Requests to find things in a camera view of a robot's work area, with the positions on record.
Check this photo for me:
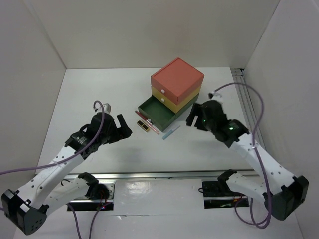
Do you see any black gold lipstick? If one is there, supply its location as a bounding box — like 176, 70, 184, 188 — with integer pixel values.
137, 120, 150, 132

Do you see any pink lip liner pencil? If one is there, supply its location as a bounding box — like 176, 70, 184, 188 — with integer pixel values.
135, 111, 160, 135

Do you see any blue eyebrow razor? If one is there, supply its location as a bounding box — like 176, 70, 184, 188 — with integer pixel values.
162, 126, 180, 140

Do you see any yellow drawer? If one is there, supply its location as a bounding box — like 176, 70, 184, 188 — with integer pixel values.
151, 86, 201, 113

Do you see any green bottom drawer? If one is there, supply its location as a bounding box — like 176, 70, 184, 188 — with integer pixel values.
138, 96, 175, 132

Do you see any red top drawer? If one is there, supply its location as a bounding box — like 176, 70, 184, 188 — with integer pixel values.
151, 57, 204, 104

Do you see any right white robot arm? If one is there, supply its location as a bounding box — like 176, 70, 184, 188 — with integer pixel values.
186, 100, 309, 221

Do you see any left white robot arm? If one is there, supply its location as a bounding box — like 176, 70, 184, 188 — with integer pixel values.
1, 112, 132, 235

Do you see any three-drawer organizer box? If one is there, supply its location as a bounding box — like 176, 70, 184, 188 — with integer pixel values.
151, 57, 204, 117

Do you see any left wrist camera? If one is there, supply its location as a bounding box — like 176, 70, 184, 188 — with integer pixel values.
94, 103, 111, 114

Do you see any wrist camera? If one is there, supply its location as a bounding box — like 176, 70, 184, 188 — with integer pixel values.
208, 91, 223, 104
94, 103, 111, 114

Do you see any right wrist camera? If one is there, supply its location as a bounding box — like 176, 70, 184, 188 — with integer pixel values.
208, 91, 223, 104

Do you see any aluminium rail right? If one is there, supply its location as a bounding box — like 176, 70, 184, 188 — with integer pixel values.
230, 68, 258, 132

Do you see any aluminium rail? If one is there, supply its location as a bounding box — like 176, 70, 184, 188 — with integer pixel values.
230, 68, 258, 132
64, 169, 257, 181

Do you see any aluminium rail front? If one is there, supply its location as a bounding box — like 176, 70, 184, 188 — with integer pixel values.
64, 169, 257, 181

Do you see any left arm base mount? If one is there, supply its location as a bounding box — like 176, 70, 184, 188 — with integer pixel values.
69, 181, 115, 212

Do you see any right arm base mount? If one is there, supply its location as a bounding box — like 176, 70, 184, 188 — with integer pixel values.
198, 181, 249, 209

